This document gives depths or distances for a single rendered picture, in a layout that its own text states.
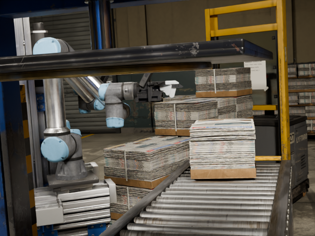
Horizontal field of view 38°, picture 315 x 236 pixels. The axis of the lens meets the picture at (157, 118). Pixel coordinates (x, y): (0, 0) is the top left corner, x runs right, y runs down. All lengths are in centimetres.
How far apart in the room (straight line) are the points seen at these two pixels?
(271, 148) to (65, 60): 390
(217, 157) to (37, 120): 89
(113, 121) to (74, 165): 33
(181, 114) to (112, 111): 134
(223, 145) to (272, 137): 232
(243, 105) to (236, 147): 176
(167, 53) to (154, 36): 961
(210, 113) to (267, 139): 116
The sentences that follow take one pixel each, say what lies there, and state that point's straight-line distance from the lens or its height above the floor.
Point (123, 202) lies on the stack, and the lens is 296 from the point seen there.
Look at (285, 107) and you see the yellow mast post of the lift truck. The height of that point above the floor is 93.
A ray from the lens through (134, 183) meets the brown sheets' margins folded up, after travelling 285.
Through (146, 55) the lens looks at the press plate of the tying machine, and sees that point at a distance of 51.
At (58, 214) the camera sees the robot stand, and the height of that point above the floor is 70.
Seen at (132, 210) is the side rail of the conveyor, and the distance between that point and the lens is 170.
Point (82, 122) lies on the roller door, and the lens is 1076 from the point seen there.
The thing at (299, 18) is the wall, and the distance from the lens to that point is 968.
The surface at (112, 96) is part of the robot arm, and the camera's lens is 197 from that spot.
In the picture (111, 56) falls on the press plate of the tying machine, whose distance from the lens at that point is 52.
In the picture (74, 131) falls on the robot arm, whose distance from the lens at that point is 217.
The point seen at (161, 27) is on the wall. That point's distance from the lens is 1007.
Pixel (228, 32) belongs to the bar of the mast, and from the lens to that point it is 433.
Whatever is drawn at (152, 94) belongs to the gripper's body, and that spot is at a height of 120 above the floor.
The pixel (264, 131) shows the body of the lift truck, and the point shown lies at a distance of 437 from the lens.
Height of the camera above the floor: 128
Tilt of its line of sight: 6 degrees down
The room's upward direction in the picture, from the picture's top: 3 degrees counter-clockwise
